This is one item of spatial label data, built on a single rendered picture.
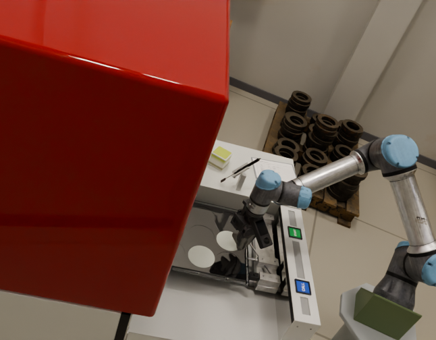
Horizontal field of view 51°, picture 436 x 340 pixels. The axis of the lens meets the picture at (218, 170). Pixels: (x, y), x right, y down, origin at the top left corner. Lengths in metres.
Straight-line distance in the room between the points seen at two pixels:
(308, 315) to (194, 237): 0.50
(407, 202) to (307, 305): 0.49
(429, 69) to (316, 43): 1.04
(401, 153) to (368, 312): 0.61
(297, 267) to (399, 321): 0.42
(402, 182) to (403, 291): 0.41
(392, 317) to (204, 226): 0.77
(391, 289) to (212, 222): 0.71
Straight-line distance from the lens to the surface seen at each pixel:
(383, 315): 1.85
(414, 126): 4.84
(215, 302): 1.68
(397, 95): 4.68
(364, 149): 1.76
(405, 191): 1.67
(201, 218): 1.81
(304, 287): 1.67
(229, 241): 1.76
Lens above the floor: 2.14
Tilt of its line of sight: 37 degrees down
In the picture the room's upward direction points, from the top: 20 degrees clockwise
